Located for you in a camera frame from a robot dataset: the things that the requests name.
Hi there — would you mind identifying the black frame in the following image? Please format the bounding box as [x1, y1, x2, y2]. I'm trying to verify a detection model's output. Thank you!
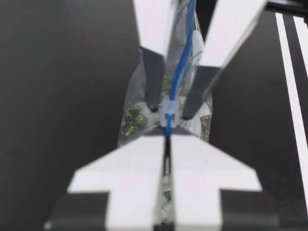
[264, 0, 308, 13]

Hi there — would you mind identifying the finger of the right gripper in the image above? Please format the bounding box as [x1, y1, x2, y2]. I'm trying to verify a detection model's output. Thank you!
[183, 0, 268, 120]
[133, 0, 174, 113]

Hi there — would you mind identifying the clear zip bag with candies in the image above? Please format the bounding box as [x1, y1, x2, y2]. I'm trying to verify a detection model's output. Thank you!
[117, 0, 214, 231]

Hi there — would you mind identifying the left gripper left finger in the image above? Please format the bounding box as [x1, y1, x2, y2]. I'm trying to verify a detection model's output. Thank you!
[43, 128, 170, 231]

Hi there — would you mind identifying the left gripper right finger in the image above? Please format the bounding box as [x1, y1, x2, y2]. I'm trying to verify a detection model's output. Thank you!
[169, 127, 280, 231]

